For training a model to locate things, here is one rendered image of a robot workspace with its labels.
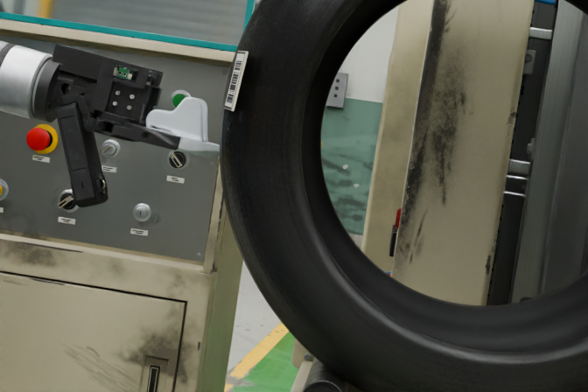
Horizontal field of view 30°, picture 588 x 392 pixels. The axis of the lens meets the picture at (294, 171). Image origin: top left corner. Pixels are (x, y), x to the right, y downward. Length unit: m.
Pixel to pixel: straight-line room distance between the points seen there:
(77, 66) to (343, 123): 9.11
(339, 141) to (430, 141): 8.85
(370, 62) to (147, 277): 8.50
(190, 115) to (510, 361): 0.42
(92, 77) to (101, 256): 0.72
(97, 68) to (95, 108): 0.05
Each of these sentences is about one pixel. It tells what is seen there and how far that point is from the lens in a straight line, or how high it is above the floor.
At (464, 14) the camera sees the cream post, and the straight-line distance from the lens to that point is 1.46.
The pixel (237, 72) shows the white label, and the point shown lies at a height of 1.21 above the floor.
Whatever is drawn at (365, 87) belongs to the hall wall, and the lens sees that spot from 10.28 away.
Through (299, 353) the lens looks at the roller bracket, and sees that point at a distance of 1.46.
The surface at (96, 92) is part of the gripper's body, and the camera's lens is 1.19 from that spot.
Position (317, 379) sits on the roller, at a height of 0.92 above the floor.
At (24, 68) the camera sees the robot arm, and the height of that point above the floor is 1.19.
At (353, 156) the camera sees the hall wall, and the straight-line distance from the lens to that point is 10.28.
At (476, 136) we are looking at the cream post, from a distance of 1.45.
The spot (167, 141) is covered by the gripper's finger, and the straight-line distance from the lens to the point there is 1.17.
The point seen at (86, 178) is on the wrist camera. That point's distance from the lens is 1.21.
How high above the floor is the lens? 1.18
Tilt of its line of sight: 3 degrees down
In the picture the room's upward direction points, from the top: 8 degrees clockwise
